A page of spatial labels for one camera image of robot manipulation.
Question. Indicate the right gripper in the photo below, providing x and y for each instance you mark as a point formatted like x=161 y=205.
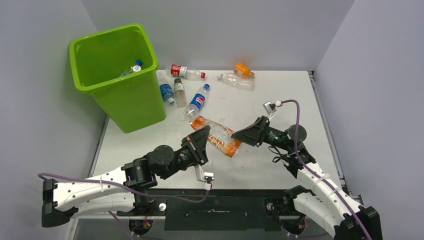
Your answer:
x=254 y=134

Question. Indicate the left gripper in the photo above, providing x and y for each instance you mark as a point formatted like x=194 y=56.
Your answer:
x=198 y=140

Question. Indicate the orange label slim bottle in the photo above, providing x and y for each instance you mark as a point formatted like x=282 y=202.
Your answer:
x=219 y=135

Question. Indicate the pepsi bottle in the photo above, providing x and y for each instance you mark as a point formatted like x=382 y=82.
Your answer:
x=197 y=102

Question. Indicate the clear crushed bottle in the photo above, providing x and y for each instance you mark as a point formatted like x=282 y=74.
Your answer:
x=237 y=81

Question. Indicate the blue label blue cap bottle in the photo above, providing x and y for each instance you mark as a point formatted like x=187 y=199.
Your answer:
x=126 y=71

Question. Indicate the large orange tea bottle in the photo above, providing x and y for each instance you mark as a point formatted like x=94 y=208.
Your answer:
x=135 y=69

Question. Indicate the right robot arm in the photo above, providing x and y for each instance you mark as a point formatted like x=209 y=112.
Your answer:
x=318 y=197

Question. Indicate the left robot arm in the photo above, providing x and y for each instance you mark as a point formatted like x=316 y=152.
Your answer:
x=123 y=189

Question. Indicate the green plastic bin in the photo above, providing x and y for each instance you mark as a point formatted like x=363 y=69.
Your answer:
x=133 y=101

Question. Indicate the green cap white label bottle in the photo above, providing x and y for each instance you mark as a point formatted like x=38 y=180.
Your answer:
x=179 y=93

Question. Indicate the red label clear bottle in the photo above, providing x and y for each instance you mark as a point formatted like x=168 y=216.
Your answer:
x=184 y=72

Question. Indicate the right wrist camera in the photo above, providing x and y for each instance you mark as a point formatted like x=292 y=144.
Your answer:
x=271 y=108

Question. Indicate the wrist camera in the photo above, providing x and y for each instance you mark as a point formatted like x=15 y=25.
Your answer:
x=205 y=177
x=271 y=108

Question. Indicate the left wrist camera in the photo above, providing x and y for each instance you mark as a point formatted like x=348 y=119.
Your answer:
x=205 y=177

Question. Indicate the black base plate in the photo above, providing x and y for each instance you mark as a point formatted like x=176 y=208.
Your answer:
x=223 y=210

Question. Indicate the aluminium table edge rail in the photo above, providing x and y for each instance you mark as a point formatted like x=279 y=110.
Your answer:
x=332 y=146

